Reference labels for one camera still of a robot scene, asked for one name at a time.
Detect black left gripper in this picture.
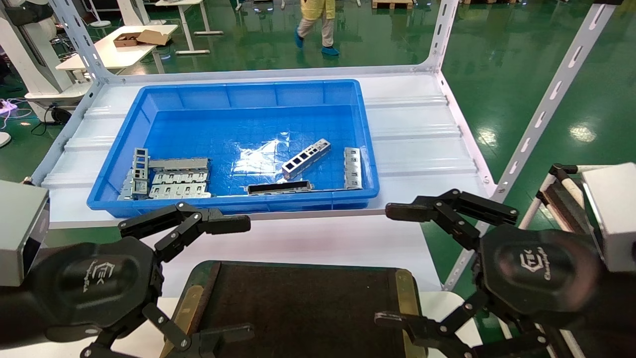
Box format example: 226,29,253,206
30,201,255,358

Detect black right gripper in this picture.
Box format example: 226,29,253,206
375,188,605,358

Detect silver metal bracket with holes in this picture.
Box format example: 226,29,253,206
282,139,332,180

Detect tilted silver metal part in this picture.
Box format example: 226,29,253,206
118,169,150,201

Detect black container with brass edges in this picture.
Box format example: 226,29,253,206
160,260,428,358

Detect dark long metal channel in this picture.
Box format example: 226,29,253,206
247,180,314,195

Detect white cart with black roller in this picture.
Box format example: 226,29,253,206
534,163,636,358

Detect blue plastic bin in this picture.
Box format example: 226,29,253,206
87,79,381,219

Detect white metal shelving rack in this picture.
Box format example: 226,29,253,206
31,0,622,292

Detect white table with cardboard box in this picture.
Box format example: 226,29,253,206
56,24,178,75

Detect open cardboard box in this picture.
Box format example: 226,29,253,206
113,30,170,48

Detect white height-adjustable table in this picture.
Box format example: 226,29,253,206
155,0,224,55

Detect white machine with round base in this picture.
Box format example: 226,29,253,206
0,0,93,108

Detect person in yellow coat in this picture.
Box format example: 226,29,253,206
294,0,341,56

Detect upright silver metal bracket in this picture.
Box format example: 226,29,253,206
133,148,150,182

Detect silver slotted metal bracket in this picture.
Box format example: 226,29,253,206
344,147,364,190

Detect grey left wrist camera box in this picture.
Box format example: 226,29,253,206
0,180,50,287

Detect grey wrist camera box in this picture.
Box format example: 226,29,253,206
0,180,50,287
581,163,636,273

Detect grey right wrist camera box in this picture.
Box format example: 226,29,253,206
581,163,636,273

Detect cables on the floor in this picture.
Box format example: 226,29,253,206
0,98,73,136

